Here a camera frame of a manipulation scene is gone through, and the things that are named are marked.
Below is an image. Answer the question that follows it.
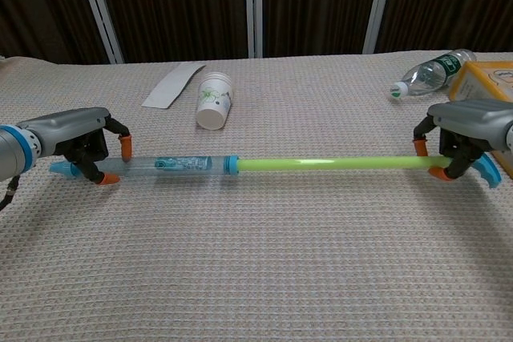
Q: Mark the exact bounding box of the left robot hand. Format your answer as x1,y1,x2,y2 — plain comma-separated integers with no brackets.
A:
22,107,132,187

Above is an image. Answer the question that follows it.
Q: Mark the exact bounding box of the clear plastic water bottle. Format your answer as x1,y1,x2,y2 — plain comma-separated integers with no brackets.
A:
389,48,479,99

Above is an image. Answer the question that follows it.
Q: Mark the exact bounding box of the white paper strip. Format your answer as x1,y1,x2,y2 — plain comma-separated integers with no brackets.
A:
140,62,208,111

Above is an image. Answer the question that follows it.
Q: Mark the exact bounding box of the orange corgi tissue pack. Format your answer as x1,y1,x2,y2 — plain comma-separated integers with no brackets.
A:
448,60,513,179

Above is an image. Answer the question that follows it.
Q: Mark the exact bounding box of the grey partition frame post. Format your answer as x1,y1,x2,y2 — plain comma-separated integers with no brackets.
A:
243,0,264,59
73,0,125,65
362,0,398,55

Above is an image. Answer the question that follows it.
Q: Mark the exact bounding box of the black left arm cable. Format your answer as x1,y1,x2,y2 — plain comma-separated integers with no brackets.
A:
0,175,20,213

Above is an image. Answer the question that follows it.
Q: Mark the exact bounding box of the beige woven table cloth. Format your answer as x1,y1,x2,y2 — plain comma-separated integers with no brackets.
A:
0,50,513,342

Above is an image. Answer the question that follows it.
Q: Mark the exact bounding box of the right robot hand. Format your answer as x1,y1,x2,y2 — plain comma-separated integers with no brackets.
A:
412,98,513,181

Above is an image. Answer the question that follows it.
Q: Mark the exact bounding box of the white paper cup green print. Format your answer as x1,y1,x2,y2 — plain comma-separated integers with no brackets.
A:
195,72,235,131

